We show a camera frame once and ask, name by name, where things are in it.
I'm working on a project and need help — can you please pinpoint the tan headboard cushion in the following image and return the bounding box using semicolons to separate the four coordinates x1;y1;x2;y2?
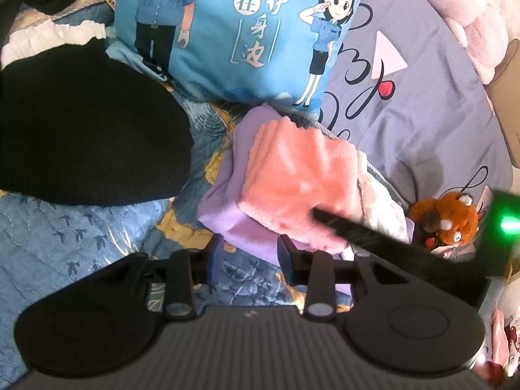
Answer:
485;39;520;168

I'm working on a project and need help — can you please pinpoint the folded purple garment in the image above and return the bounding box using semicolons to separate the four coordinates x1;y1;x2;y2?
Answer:
196;102;415;293

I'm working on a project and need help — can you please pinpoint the grey-blue printed duvet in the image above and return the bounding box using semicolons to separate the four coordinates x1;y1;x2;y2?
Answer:
320;0;513;205

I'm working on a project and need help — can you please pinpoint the folded white garment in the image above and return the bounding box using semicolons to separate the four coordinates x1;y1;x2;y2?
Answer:
347;150;410;243

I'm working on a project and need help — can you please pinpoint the pink fleece towel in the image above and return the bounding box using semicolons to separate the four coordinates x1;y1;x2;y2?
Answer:
237;117;358;254

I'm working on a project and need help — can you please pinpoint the blue floral quilt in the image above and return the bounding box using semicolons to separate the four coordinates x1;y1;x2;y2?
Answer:
0;0;355;379

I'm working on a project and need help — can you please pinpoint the pale pink garment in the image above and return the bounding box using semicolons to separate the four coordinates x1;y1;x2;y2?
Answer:
437;186;492;260

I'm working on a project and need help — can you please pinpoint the blue cartoon police pillow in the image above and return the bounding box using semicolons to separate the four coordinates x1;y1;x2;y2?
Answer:
108;0;361;119

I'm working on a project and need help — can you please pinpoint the pink plush toy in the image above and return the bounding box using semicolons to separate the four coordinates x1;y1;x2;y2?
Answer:
427;0;519;85

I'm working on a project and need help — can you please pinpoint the red panda plush toy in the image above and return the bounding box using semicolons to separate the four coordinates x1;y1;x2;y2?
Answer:
407;191;479;252

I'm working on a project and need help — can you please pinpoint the black garment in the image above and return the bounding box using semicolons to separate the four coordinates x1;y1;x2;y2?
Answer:
1;0;193;206

